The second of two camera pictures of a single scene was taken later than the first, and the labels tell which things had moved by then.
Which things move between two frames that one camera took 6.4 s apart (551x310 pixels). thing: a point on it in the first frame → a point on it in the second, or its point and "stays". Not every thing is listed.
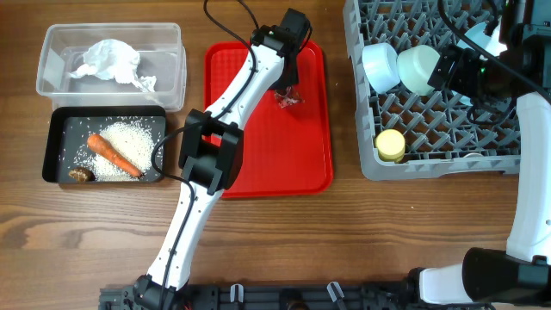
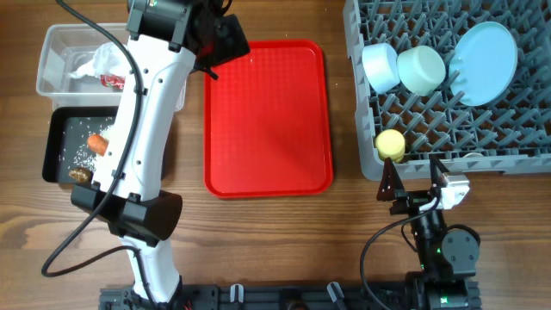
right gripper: [464, 61] → [409, 200]
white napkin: [114, 59] stays
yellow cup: [391, 145] stays
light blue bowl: [380, 66] stays
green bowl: [414, 66] stays
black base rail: [369, 296] stays
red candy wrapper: [287, 97] → [114, 81]
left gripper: [293, 77] → [232, 40]
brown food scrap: [82, 174] stays
